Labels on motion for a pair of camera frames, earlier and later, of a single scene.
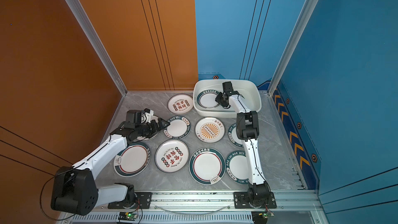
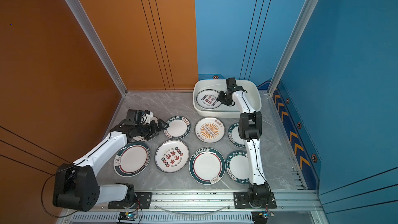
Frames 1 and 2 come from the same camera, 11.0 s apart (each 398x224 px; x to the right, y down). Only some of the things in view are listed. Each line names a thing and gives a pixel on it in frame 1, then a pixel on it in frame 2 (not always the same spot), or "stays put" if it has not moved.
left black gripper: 156,130 stays put
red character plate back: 180,103 -> 207,99
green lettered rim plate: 179,128 stays put
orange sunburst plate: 210,129 stays put
